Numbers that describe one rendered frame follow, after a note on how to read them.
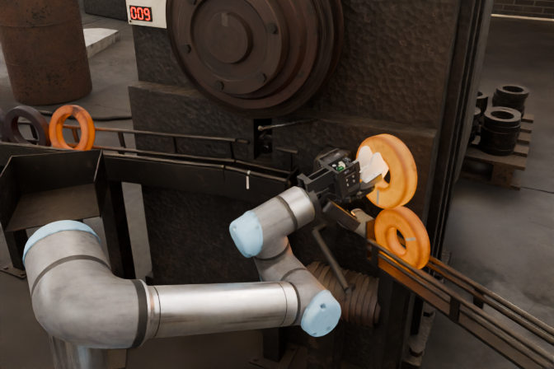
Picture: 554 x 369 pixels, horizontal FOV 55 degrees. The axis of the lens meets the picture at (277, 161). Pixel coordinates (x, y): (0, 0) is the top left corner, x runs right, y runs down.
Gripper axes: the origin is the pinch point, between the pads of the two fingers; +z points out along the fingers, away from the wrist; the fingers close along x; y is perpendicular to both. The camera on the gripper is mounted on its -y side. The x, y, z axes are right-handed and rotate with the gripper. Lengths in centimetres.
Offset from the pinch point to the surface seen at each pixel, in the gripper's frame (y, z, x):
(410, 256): -23.6, -0.4, -4.9
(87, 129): -11, -45, 101
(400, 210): -15.3, 2.8, 0.8
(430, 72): 2.1, 30.6, 18.2
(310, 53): 15.4, 4.5, 29.6
